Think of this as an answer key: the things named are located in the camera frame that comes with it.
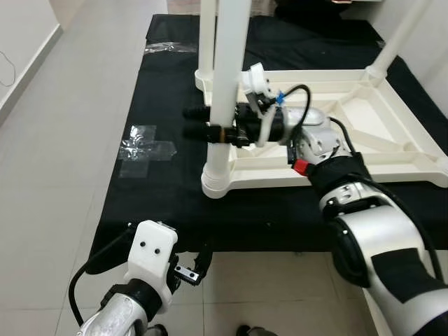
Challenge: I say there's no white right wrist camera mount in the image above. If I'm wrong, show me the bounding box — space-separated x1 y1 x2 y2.
241 63 279 148

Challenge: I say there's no black wall cable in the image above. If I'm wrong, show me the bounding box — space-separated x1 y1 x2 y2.
0 50 18 89

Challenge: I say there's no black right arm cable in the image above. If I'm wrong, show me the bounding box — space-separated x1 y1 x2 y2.
279 84 359 156

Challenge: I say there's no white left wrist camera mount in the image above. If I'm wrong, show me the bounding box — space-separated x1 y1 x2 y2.
126 220 180 295

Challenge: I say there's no white plastic table top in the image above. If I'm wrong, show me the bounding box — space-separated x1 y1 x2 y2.
195 66 448 200

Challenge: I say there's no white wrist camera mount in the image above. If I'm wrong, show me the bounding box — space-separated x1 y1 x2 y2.
126 220 180 295
241 63 279 148

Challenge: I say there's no dark robot foot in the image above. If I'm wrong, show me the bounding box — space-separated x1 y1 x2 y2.
143 323 169 336
234 324 270 336

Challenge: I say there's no clear tape cross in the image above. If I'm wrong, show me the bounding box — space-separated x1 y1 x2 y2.
118 125 177 180

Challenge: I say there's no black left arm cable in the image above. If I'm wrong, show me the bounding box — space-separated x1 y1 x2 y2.
68 227 134 326

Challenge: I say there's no beige cloth covered bench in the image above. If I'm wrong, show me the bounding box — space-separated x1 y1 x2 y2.
168 0 281 16

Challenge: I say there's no clear tape strip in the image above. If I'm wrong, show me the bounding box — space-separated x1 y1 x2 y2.
143 42 197 55

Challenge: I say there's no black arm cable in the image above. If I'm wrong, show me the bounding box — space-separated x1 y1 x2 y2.
68 227 134 326
279 84 359 156

